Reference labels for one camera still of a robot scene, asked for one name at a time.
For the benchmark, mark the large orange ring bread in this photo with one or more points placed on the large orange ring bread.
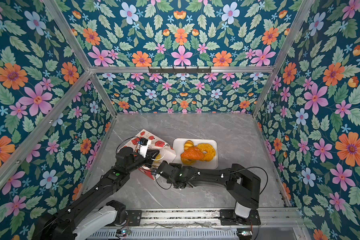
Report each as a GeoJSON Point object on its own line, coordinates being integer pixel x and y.
{"type": "Point", "coordinates": [208, 151]}

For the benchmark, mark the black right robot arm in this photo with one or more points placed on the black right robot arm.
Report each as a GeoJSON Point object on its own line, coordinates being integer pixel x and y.
{"type": "Point", "coordinates": [243, 185]}

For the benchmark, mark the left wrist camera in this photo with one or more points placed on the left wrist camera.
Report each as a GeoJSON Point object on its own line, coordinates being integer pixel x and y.
{"type": "Point", "coordinates": [144, 144]}

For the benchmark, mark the black hook rail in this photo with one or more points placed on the black hook rail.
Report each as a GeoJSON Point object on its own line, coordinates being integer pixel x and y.
{"type": "Point", "coordinates": [179, 70]}

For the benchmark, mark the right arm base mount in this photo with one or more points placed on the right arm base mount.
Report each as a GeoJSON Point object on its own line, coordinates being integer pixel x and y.
{"type": "Point", "coordinates": [229, 218]}

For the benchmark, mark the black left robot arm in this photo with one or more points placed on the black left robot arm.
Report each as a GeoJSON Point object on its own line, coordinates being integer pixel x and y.
{"type": "Point", "coordinates": [61, 225]}

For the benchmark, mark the orange brown croissant bread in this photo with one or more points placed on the orange brown croissant bread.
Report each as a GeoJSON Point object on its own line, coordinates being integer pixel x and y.
{"type": "Point", "coordinates": [193, 154]}

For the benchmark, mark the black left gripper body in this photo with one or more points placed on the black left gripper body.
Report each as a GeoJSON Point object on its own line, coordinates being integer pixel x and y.
{"type": "Point", "coordinates": [138, 161]}

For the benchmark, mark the red white paper bag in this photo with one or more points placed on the red white paper bag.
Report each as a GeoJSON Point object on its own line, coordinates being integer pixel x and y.
{"type": "Point", "coordinates": [167, 152]}

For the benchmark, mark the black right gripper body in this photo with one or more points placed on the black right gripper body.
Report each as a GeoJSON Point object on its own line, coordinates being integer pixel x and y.
{"type": "Point", "coordinates": [175, 166]}

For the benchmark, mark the striped yellow bread roll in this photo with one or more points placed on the striped yellow bread roll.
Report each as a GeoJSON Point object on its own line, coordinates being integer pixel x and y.
{"type": "Point", "coordinates": [188, 144]}

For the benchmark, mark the small yellow donut bread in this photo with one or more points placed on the small yellow donut bread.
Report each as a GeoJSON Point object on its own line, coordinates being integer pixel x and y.
{"type": "Point", "coordinates": [188, 162]}

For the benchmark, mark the white plastic tray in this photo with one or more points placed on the white plastic tray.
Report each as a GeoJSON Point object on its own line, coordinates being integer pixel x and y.
{"type": "Point", "coordinates": [178, 146]}

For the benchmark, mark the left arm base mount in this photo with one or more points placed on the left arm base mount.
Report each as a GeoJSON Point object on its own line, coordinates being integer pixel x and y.
{"type": "Point", "coordinates": [131, 218]}

